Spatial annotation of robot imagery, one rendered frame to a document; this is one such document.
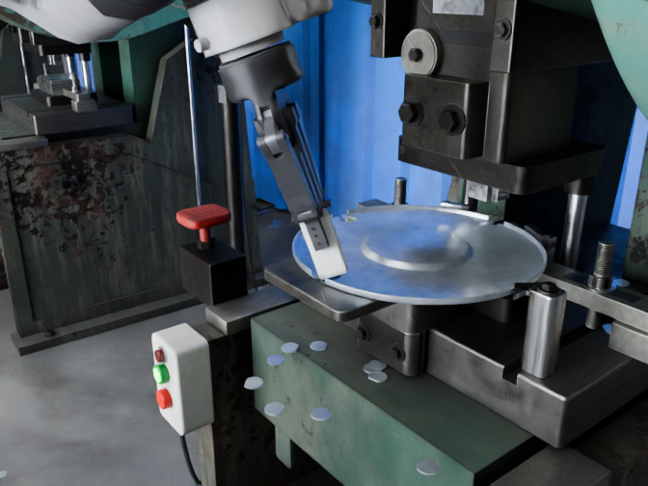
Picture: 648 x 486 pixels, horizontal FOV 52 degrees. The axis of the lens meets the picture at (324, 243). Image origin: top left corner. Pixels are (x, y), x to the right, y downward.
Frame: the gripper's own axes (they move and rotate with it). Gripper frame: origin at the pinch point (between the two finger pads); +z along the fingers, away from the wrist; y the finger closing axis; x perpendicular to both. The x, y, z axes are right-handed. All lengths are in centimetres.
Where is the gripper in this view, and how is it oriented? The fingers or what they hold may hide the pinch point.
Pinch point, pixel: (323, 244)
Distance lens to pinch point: 68.6
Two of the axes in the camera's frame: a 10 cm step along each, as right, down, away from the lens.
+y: -0.8, 3.7, -9.3
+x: 9.4, -2.7, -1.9
